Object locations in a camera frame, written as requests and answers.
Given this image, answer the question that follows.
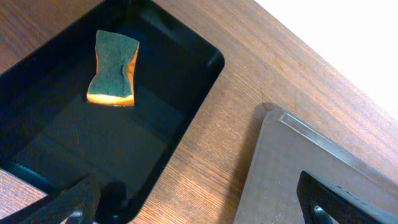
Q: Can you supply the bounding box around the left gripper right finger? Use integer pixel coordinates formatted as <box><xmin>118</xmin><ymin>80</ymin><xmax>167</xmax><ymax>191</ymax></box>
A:
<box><xmin>296</xmin><ymin>170</ymin><xmax>397</xmax><ymax>224</ymax></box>

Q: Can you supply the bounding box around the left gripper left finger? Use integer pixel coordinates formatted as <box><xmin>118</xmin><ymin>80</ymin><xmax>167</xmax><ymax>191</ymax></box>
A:
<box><xmin>1</xmin><ymin>174</ymin><xmax>101</xmax><ymax>224</ymax></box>

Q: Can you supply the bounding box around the green orange sponge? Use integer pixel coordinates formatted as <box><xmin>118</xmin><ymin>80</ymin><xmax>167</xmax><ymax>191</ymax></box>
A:
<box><xmin>86</xmin><ymin>30</ymin><xmax>140</xmax><ymax>106</ymax></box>

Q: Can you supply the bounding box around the dark brown serving tray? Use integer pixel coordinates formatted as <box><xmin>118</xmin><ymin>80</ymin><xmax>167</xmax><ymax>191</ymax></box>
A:
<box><xmin>234</xmin><ymin>110</ymin><xmax>397</xmax><ymax>223</ymax></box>

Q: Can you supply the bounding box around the black rectangular tray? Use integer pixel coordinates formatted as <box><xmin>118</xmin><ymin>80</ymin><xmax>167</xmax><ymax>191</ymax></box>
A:
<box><xmin>1</xmin><ymin>1</ymin><xmax>224</xmax><ymax>223</ymax></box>

